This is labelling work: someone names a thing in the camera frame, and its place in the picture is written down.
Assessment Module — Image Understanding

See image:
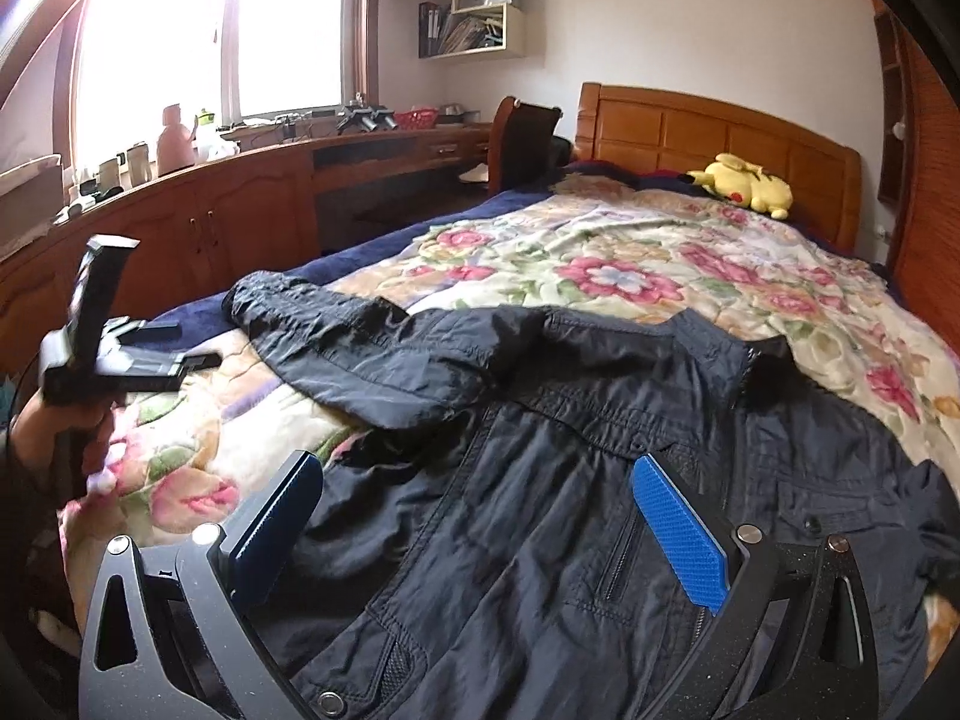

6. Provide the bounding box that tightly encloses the dark navy jacket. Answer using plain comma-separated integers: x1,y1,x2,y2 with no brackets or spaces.
223,271,958,718

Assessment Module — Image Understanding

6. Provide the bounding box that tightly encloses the person's left hand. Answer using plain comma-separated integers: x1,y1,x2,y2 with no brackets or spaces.
8,392,114,491

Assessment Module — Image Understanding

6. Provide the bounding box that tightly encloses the wooden desk cabinet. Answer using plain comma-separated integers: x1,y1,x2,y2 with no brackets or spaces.
2,124,490,376

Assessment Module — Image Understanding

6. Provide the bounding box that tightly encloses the pink bottle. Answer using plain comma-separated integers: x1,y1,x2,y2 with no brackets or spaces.
156,103,197,177

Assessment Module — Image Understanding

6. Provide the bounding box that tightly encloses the red basket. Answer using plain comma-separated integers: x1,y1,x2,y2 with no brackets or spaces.
394,107,439,132

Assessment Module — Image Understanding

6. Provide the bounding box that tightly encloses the floral quilt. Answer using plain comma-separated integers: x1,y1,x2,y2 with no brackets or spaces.
56,170,960,662

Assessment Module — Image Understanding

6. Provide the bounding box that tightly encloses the yellow Pikachu plush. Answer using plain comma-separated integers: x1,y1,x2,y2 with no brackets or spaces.
686,153,794,221

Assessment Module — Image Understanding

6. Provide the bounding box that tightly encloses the wooden chair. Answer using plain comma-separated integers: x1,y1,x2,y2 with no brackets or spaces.
487,96,563,197

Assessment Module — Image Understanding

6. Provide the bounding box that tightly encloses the wooden headboard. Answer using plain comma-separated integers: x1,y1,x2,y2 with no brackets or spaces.
574,82,862,254

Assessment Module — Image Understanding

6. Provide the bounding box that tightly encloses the wooden louvered wardrobe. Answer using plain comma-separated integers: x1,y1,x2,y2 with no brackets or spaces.
872,0,958,346

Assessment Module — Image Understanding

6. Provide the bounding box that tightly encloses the white wall shelf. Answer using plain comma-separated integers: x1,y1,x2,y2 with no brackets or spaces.
392,0,529,62

